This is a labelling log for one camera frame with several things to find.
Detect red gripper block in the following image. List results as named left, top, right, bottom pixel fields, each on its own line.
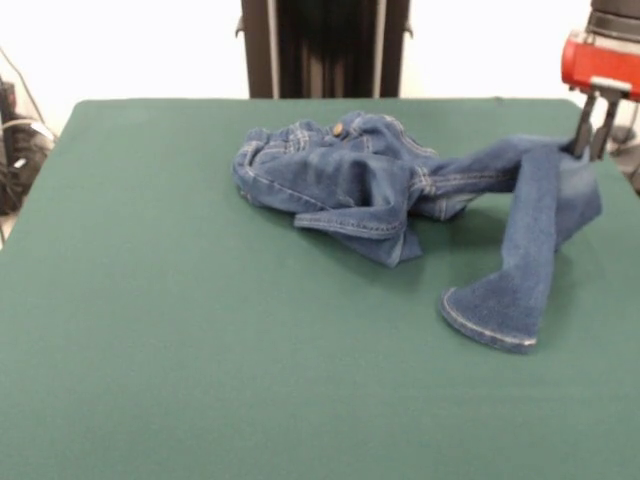
left=560, top=29, right=640, bottom=161

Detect blue denim jeans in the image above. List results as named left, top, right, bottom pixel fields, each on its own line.
left=229, top=110, right=604, bottom=355

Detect black stand foot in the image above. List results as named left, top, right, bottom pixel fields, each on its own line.
left=602, top=99, right=640, bottom=197

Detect dark green table cloth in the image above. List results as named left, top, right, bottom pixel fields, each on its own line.
left=0, top=97, right=640, bottom=480

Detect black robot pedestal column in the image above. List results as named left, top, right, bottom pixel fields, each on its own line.
left=234, top=0, right=415, bottom=100

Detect black cable bundle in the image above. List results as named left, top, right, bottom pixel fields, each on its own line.
left=0, top=44, right=57, bottom=217

